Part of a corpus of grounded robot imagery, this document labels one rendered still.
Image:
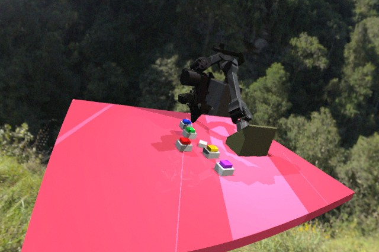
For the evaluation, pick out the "yellow button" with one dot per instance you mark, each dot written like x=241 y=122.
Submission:
x=211 y=152

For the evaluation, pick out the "red button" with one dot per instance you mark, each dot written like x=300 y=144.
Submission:
x=184 y=145

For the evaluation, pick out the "purple button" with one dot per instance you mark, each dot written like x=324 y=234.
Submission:
x=224 y=168

